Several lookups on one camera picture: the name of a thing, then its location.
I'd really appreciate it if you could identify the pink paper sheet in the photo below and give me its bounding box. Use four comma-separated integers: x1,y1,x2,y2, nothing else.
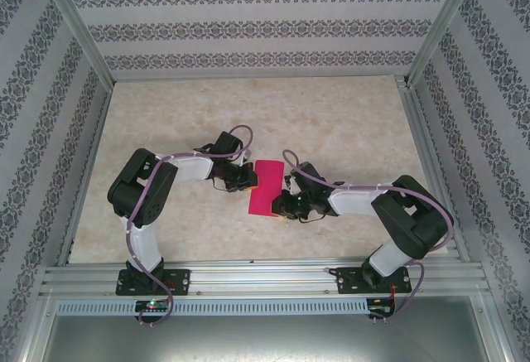
248,159,286,217

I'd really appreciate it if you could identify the grey metal sheet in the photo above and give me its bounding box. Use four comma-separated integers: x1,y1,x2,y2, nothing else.
39,314,504,362

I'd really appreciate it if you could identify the aluminium mounting rail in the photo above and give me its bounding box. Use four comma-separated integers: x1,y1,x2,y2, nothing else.
39,256,496,297

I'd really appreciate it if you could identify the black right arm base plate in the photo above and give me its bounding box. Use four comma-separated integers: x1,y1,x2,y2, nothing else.
335,266,412,296

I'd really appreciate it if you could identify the slotted grey cable duct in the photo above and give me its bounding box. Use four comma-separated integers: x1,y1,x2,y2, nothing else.
55,298,371,316

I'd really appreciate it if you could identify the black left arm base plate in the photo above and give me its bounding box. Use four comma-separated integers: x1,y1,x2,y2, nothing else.
115,269,191,297

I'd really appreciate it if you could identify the aluminium side rail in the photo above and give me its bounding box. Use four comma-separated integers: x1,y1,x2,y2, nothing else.
395,75,472,263
56,82,113,267

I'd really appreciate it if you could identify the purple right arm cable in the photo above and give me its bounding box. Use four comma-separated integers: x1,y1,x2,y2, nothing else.
282,149,455,324

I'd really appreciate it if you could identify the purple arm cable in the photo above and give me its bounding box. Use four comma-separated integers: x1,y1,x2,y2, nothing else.
282,149,455,324
126,124,254,326

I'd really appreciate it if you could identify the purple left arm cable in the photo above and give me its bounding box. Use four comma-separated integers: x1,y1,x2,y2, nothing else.
126,124,254,326

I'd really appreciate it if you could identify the aluminium frame post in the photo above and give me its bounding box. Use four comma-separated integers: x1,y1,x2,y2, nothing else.
39,0,116,84
407,0,484,86

